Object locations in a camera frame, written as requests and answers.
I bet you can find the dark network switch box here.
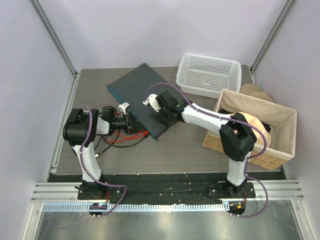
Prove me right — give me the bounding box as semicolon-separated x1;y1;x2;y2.
107;63;168;140

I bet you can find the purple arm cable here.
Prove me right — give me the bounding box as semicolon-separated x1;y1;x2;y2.
144;82;270;218
44;102;127;230

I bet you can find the white perforated plastic basket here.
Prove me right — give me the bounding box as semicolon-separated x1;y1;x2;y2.
176;54;242;99

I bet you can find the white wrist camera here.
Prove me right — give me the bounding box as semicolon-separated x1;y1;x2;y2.
142;93;161;113
118;102;130;115

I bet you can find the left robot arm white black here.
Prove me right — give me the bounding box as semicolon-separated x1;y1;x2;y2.
62;104;146;200

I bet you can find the black cloth in basket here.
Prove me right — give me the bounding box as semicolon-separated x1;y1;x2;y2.
218;109;271;133

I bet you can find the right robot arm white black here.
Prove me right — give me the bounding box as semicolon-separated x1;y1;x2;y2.
143;90;257;198

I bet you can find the black network cable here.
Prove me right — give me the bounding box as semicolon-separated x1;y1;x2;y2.
93;112;148;158

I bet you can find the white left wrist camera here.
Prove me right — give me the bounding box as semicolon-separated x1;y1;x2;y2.
118;102;130;115

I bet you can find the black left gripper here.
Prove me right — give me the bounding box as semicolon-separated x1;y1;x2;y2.
111;112;146;135

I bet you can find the wicker basket with fabric liner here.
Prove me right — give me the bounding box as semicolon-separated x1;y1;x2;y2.
201;88;298;171

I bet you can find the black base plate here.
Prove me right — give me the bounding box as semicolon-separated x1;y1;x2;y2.
47;172;287;201

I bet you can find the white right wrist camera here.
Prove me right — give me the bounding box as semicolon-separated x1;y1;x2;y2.
142;93;161;113

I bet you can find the aluminium rail frame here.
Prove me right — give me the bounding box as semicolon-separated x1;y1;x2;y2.
24;180;315;240

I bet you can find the peach hat in basket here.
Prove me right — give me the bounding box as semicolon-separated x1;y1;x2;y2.
240;112;271;149

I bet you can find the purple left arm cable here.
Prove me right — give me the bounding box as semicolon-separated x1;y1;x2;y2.
44;102;127;230

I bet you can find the red network cable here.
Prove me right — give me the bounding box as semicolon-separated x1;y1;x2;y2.
103;131;150;145

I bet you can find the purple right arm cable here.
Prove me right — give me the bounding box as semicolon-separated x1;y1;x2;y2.
144;82;270;218

